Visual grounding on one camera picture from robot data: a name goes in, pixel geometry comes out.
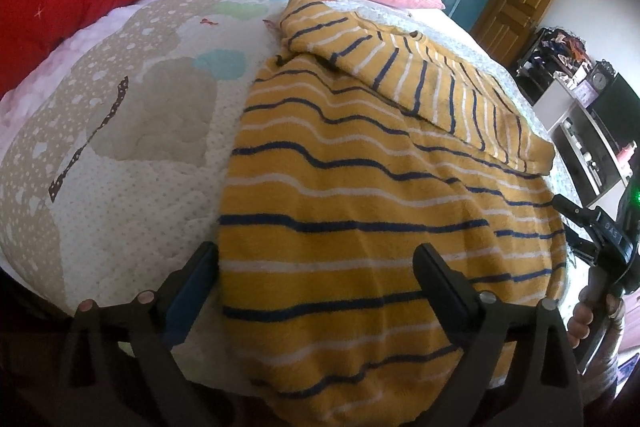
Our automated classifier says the black television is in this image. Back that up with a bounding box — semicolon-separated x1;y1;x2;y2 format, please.
589;74;640;152

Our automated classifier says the cluttered black shoe rack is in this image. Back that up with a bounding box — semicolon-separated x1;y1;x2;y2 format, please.
511;27;593;105

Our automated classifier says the yellow striped knit sweater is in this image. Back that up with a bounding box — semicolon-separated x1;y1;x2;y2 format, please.
218;0;566;426

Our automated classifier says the white tv cabinet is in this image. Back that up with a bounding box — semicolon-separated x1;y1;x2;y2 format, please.
534;80;627;217

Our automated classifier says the heart patterned quilted bedspread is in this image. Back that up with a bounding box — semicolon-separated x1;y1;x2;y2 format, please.
0;0;582;408

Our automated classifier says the person's right hand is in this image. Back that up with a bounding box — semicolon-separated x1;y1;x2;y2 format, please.
566;286;626;353

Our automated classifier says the small desk clock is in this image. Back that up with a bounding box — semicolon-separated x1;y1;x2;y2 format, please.
587;61;616;93

